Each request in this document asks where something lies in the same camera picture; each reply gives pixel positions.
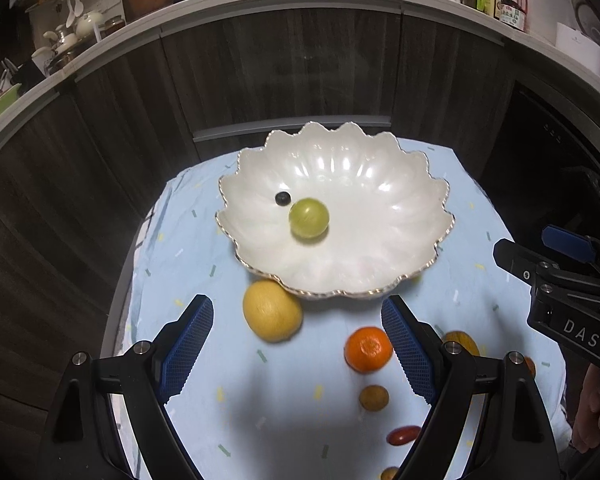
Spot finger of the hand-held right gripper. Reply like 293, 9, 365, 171
493, 238, 563, 291
541, 225, 600, 281

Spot white rice cooker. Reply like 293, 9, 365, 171
555, 0, 600, 79

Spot white scalloped bowl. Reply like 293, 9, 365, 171
216, 121, 456, 301

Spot white cup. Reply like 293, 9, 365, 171
30, 45, 56, 74

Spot small yellow mango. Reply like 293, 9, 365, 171
442, 330, 481, 358

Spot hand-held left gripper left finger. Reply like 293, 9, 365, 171
35, 294, 215, 480

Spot dark wood kitchen cabinet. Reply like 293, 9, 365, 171
0, 10, 523, 411

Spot white teapot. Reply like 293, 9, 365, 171
75, 10, 104, 37

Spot round green fruit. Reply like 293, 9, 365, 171
288, 198, 330, 239

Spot person's right hand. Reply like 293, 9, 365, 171
570, 360, 600, 453

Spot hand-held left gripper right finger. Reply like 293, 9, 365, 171
381, 295, 561, 480

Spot large brown longan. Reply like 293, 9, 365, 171
358, 384, 390, 414

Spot black built-in appliance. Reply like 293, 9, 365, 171
480, 80, 600, 261

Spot white spoons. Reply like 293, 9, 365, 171
65, 0, 86, 28

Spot dark sauce bottle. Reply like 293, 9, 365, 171
497, 0, 529, 34

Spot large yellow citrus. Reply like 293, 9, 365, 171
243, 280, 303, 344

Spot white tea set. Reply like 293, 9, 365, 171
42, 27, 83, 57

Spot light blue patterned tablecloth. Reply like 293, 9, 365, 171
112, 137, 571, 480

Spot orange tangerine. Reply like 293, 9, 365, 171
344, 326, 395, 374

